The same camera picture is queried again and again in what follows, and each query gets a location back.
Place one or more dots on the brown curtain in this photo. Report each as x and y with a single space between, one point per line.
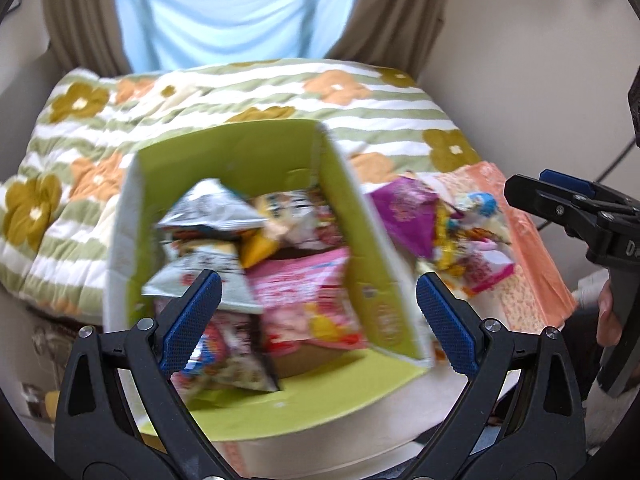
400 20
85 20

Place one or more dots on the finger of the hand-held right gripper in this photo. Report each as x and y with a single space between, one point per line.
565 180
535 195

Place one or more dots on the pink snack packet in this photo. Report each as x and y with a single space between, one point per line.
300 290

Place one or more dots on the green cardboard box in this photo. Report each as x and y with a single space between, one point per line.
235 160

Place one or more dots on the light blue cloth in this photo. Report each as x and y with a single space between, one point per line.
225 10

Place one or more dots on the white potato chips packet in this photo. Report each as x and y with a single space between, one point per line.
200 280

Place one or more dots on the magenta snack packet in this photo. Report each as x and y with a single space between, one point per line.
480 265

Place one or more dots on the purple cartoon snack packet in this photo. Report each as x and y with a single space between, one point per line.
235 360

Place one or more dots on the floral striped blanket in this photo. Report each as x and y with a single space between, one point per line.
75 160

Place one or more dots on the white orange patterned tablecloth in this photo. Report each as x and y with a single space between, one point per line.
530 270

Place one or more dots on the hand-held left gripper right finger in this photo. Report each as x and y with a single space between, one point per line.
445 330

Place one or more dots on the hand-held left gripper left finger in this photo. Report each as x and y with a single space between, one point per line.
192 320

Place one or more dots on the person's right hand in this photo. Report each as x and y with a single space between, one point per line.
609 315

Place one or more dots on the gold snack packet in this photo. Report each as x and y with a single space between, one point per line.
445 240

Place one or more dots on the brown lettered white snack packet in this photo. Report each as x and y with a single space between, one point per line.
300 210

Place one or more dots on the orange white snack packet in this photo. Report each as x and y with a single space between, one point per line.
260 247

